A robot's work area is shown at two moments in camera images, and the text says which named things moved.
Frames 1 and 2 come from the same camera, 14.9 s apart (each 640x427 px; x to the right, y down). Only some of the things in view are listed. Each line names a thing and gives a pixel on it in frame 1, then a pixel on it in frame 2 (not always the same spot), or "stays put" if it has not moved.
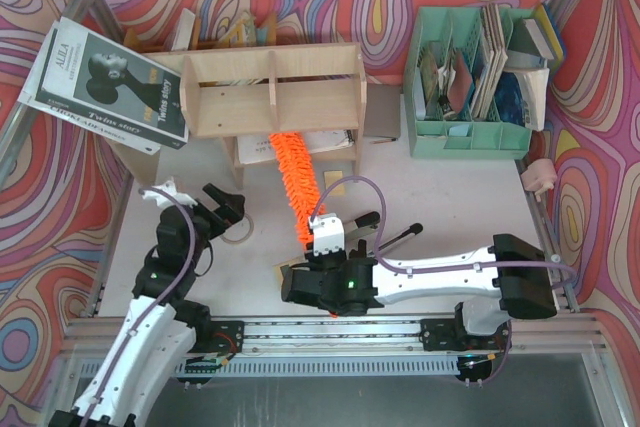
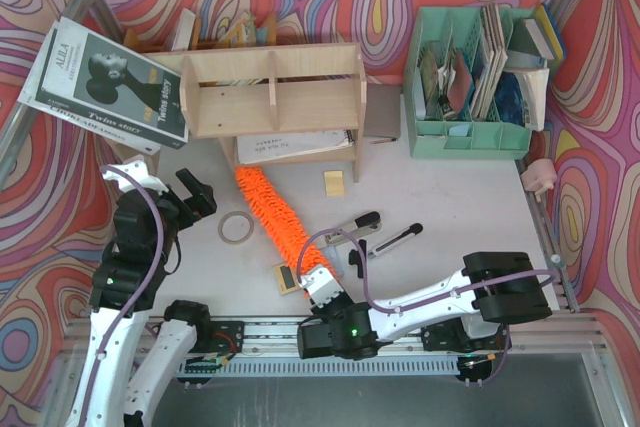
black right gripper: (347, 252) to (343, 303)
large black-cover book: (106, 89) stays put
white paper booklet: (257, 148) stays put
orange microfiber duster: (301, 182) to (285, 220)
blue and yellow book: (547, 33) stays put
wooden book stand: (142, 164) stays put
